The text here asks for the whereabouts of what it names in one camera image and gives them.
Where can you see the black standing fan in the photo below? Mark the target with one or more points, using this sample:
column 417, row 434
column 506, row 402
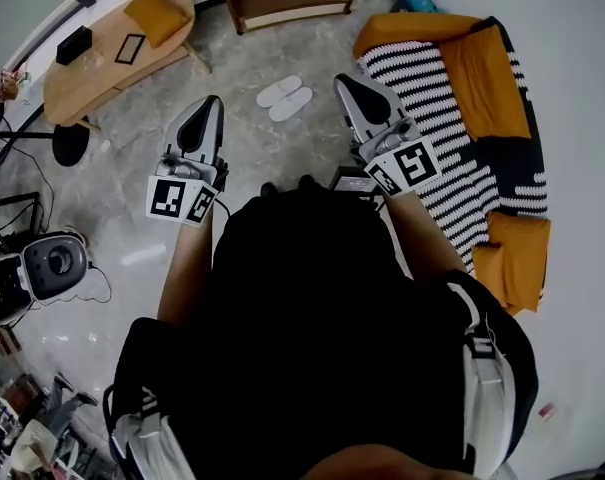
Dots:
column 71, row 145

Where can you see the black rectangular frame stand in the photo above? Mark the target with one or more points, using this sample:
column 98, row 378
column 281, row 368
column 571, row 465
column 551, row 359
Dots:
column 12, row 199

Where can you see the wooden table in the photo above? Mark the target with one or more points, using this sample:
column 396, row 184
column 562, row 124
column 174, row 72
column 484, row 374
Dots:
column 82, row 88

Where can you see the large orange cushion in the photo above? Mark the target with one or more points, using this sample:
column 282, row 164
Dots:
column 484, row 83

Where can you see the person's left black shoe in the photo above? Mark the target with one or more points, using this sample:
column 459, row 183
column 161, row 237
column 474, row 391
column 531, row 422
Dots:
column 268, row 190

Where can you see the white slipper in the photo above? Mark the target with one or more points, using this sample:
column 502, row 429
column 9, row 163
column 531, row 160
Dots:
column 294, row 104
column 274, row 90

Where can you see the person's black shoe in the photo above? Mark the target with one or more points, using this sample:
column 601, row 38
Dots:
column 308, row 183
column 268, row 190

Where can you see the person's black shirt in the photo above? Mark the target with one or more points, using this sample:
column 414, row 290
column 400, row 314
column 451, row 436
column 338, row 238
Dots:
column 302, row 328

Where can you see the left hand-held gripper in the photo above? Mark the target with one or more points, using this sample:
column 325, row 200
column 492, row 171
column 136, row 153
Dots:
column 169, row 200

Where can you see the black white striped blanket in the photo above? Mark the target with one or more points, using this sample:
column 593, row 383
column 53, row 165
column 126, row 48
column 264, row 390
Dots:
column 412, row 78

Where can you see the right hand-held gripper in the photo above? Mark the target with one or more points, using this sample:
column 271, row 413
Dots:
column 412, row 165

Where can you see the black rectangular box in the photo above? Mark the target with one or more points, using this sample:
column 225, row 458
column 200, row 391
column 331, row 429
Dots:
column 74, row 45

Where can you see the orange sofa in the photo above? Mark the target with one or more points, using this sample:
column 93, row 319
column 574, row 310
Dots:
column 407, row 23

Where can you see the person's left forearm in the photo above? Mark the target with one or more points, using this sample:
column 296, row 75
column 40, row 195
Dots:
column 184, row 273

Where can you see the small orange cushion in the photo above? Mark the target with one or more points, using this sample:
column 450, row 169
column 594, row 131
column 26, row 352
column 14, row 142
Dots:
column 487, row 278

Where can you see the black box with label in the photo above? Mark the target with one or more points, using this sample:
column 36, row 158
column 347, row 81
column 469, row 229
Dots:
column 354, row 183

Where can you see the pink bundle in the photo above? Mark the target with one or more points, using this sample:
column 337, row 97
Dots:
column 7, row 85

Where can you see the person's right forearm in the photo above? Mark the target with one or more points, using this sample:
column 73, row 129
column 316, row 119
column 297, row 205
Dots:
column 427, row 238

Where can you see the person's right black shoe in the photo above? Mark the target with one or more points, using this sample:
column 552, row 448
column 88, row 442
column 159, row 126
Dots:
column 308, row 183

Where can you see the black picture frame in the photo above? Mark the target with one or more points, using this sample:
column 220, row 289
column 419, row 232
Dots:
column 118, row 55

